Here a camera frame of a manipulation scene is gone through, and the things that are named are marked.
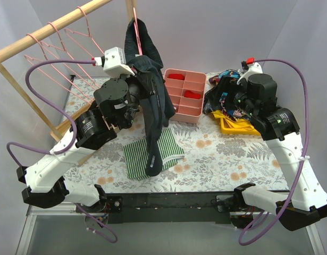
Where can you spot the yellow plastic tray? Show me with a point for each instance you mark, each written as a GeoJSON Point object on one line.
{"type": "Point", "coordinates": [230, 125]}

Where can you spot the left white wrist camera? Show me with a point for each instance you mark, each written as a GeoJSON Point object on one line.
{"type": "Point", "coordinates": [113, 63]}

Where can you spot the dark navy shorts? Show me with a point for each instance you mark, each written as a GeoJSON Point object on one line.
{"type": "Point", "coordinates": [157, 107]}

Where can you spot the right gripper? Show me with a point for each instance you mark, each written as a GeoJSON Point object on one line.
{"type": "Point", "coordinates": [225, 90]}

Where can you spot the colourful comic print shorts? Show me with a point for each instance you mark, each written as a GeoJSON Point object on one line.
{"type": "Point", "coordinates": [235, 96]}

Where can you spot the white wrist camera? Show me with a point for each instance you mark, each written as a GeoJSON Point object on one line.
{"type": "Point", "coordinates": [250, 66]}
{"type": "Point", "coordinates": [113, 63]}

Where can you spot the pink divided organizer box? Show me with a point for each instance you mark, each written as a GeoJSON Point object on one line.
{"type": "Point", "coordinates": [187, 110]}

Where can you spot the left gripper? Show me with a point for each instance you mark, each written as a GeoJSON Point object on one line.
{"type": "Point", "coordinates": [135, 90]}

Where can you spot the wooden clothes rack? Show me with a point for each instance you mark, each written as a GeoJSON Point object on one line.
{"type": "Point", "coordinates": [18, 19]}

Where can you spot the red sock compartment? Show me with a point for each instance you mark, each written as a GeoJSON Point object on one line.
{"type": "Point", "coordinates": [176, 76]}
{"type": "Point", "coordinates": [191, 94]}

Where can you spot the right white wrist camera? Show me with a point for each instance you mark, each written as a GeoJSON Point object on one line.
{"type": "Point", "coordinates": [250, 66]}

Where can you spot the aluminium frame rail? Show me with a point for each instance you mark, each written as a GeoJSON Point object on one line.
{"type": "Point", "coordinates": [168, 223]}

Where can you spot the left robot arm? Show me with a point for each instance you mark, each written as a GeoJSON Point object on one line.
{"type": "Point", "coordinates": [46, 186]}

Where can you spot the red sock top compartment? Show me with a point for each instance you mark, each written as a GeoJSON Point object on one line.
{"type": "Point", "coordinates": [176, 76]}

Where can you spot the red sock middle compartment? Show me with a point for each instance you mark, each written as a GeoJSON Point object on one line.
{"type": "Point", "coordinates": [191, 94]}

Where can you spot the green white striped shorts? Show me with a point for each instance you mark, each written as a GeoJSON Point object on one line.
{"type": "Point", "coordinates": [136, 155]}

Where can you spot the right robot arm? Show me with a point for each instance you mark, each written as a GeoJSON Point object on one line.
{"type": "Point", "coordinates": [280, 131]}

